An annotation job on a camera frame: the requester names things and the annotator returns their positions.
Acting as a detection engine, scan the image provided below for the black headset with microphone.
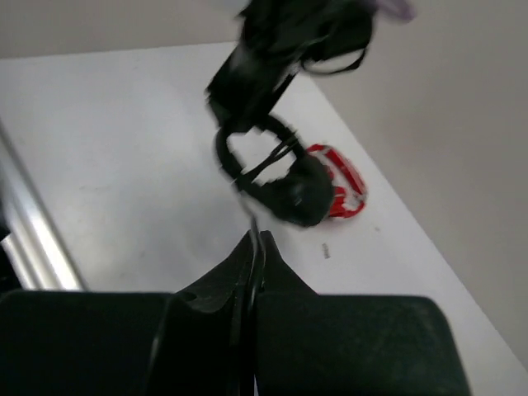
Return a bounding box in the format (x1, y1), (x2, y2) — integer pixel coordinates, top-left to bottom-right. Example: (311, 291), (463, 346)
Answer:
(215, 115), (334, 228)

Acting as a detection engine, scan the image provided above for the red over-ear headphones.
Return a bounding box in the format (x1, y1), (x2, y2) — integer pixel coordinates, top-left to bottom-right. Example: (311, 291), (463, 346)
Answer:
(307, 144), (368, 219)

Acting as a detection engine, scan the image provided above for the small grey label scrap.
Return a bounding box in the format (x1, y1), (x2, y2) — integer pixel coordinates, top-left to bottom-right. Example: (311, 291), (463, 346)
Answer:
(322, 243), (331, 259)

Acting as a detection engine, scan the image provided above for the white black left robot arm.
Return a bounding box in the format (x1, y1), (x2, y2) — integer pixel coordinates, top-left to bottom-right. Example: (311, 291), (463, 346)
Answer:
(1, 1), (375, 395)

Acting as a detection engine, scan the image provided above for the aluminium table edge rail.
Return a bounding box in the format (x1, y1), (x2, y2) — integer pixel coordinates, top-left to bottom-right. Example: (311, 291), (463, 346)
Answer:
(1, 128), (88, 291)

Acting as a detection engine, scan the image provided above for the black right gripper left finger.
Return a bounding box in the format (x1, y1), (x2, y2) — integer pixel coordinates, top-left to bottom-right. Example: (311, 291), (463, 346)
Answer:
(1, 231), (258, 395)

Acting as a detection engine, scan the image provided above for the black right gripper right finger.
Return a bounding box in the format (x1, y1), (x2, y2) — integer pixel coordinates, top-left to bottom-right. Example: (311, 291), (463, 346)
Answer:
(255, 231), (470, 395)

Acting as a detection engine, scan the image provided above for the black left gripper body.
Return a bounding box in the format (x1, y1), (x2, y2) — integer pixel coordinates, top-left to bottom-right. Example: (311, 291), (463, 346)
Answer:
(206, 41), (295, 128)

